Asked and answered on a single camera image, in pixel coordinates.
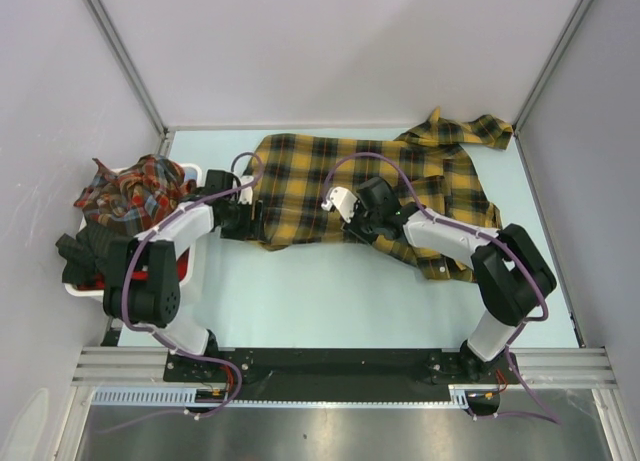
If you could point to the right aluminium frame post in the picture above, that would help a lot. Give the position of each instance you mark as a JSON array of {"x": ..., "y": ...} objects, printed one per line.
[{"x": 556, "y": 55}]

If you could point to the yellow plaid shirt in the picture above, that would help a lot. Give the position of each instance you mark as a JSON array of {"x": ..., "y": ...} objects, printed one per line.
[{"x": 427, "y": 163}]

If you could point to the aluminium front rail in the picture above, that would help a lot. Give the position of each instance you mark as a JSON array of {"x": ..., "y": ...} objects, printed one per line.
[{"x": 549, "y": 368}]

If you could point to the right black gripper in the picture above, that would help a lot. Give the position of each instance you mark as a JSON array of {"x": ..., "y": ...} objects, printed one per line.
[{"x": 367, "y": 238}]

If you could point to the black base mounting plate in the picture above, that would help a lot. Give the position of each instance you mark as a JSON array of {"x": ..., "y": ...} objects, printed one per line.
[{"x": 361, "y": 375}]

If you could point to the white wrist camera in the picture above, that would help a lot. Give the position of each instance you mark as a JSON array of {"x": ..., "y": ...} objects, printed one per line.
[
  {"x": 341, "y": 200},
  {"x": 245, "y": 195}
]

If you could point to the red black plaid shirt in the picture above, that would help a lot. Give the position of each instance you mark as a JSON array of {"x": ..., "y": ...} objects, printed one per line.
[{"x": 97, "y": 281}]

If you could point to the left aluminium frame post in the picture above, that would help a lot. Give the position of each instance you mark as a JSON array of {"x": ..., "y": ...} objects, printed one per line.
[{"x": 115, "y": 43}]

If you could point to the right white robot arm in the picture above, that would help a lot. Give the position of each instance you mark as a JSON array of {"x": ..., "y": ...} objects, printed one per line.
[{"x": 513, "y": 278}]

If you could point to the dark striped shirt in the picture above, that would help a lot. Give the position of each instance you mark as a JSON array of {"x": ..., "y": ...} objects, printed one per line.
[{"x": 85, "y": 254}]

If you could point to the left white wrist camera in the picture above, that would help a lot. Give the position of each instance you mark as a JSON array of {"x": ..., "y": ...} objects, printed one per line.
[{"x": 245, "y": 195}]

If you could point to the aluminium frame post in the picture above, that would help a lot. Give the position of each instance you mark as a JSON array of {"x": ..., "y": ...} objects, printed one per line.
[
  {"x": 115, "y": 43},
  {"x": 556, "y": 55}
]

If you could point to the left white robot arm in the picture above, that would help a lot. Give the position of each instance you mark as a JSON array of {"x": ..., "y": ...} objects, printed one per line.
[{"x": 142, "y": 281}]

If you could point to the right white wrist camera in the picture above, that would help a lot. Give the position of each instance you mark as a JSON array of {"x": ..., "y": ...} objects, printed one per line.
[{"x": 341, "y": 200}]

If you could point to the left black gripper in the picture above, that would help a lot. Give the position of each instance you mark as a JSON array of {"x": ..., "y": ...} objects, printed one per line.
[{"x": 251, "y": 229}]

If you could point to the red blue plaid shirt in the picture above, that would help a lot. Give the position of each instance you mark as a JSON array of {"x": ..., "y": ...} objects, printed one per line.
[{"x": 136, "y": 198}]

